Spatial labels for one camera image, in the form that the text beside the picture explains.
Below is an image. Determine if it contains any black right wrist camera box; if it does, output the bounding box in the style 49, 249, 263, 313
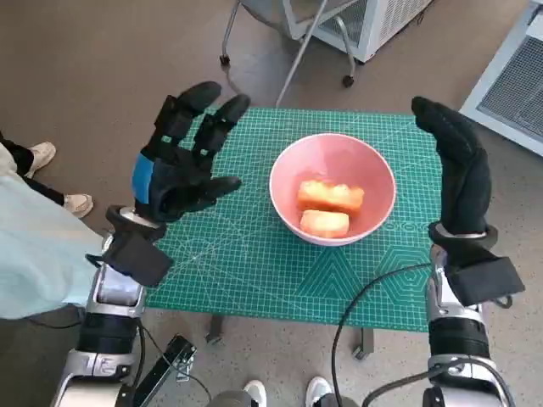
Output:
447, 256, 526, 306

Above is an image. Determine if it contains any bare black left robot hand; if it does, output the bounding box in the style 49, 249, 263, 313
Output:
131, 81, 251, 225

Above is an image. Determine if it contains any person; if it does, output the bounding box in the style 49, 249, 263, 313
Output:
0, 131, 115, 319
210, 375, 361, 407

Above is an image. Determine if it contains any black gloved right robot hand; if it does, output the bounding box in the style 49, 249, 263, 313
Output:
411, 96, 493, 236

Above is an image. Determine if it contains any pink bowl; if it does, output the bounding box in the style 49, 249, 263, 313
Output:
269, 133, 398, 248

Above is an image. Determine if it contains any long black right arm cable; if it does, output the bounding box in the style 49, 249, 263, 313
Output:
333, 262, 432, 407

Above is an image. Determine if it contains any green cutting mat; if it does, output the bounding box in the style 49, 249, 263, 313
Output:
143, 105, 445, 334

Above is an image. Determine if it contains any round pale toy bread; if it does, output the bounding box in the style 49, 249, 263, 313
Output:
299, 209, 351, 238

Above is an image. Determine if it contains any dark metal table leg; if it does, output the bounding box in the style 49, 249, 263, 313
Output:
351, 326, 375, 361
205, 315, 224, 345

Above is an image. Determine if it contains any black metal clamp bar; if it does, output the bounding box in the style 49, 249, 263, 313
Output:
133, 334, 199, 407

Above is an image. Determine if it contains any long orange toy bread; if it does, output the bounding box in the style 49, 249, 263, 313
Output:
296, 180, 366, 215

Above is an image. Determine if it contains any grey metal pole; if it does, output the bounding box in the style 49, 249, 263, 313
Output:
275, 0, 330, 108

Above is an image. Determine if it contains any grey chair with casters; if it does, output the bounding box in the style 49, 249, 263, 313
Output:
219, 0, 357, 88

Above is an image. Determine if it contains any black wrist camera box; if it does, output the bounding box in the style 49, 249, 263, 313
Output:
447, 256, 526, 306
101, 232, 175, 288

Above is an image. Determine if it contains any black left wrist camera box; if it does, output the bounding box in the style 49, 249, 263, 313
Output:
101, 232, 175, 288

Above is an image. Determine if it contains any white vented metal cabinet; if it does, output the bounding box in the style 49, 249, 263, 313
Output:
458, 0, 543, 156
282, 0, 434, 64

